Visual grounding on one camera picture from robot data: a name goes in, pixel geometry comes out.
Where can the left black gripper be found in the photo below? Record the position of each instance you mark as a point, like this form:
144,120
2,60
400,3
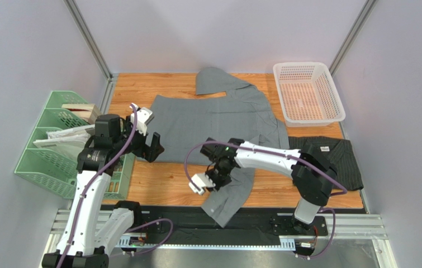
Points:
149,153

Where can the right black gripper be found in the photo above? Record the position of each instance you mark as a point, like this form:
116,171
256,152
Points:
216,176

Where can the grey long sleeve shirt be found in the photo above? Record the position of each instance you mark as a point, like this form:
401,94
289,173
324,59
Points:
227,107

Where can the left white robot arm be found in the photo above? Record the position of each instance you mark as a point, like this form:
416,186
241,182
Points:
82,244

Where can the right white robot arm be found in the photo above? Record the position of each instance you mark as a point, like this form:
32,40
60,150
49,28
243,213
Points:
312,173

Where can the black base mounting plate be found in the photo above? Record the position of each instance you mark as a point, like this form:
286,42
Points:
248,227

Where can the papers in file rack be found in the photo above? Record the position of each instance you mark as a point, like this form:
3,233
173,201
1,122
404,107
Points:
68,143

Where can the green plastic file rack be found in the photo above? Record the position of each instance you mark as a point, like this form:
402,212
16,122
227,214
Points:
44,167

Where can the white plastic basket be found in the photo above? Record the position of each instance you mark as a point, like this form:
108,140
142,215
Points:
307,94

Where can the dark striped folded shirt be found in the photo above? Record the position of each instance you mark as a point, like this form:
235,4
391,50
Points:
340,153

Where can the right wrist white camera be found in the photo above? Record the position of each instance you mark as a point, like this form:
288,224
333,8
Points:
200,183

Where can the wrist white camera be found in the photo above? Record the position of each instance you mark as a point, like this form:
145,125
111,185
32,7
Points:
140,118
200,183

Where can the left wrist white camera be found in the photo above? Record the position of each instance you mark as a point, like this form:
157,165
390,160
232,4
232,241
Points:
140,118

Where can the aluminium front frame rail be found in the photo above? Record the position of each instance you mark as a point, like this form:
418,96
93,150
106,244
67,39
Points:
357,239

